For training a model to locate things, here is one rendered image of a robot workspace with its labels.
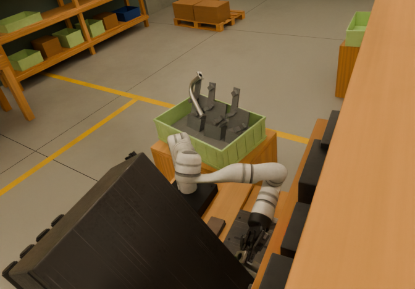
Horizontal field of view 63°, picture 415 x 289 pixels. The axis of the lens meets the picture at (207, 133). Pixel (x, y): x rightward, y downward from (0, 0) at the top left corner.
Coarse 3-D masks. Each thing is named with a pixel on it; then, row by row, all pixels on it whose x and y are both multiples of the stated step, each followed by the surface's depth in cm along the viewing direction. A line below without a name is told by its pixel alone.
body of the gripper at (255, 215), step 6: (252, 216) 111; (258, 216) 110; (264, 216) 110; (252, 222) 110; (258, 222) 110; (264, 222) 109; (270, 222) 111; (252, 228) 112; (258, 228) 108; (264, 228) 108; (258, 234) 107
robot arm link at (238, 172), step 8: (224, 168) 121; (232, 168) 119; (240, 168) 119; (248, 168) 119; (176, 176) 119; (184, 176) 117; (192, 176) 117; (200, 176) 120; (208, 176) 120; (216, 176) 119; (224, 176) 119; (232, 176) 118; (240, 176) 118; (248, 176) 118
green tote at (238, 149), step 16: (176, 112) 239; (160, 128) 226; (256, 128) 208; (192, 144) 208; (208, 144) 195; (240, 144) 200; (256, 144) 213; (208, 160) 204; (224, 160) 193; (240, 160) 206
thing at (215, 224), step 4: (212, 220) 154; (216, 220) 154; (220, 220) 153; (224, 220) 153; (208, 224) 152; (212, 224) 152; (216, 224) 152; (220, 224) 152; (224, 224) 153; (212, 228) 150; (216, 228) 150; (220, 228) 150; (216, 232) 148; (220, 232) 150
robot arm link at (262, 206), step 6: (258, 204) 113; (264, 204) 112; (270, 204) 113; (252, 210) 113; (258, 210) 111; (264, 210) 111; (270, 210) 112; (270, 216) 111; (276, 222) 112; (270, 228) 117
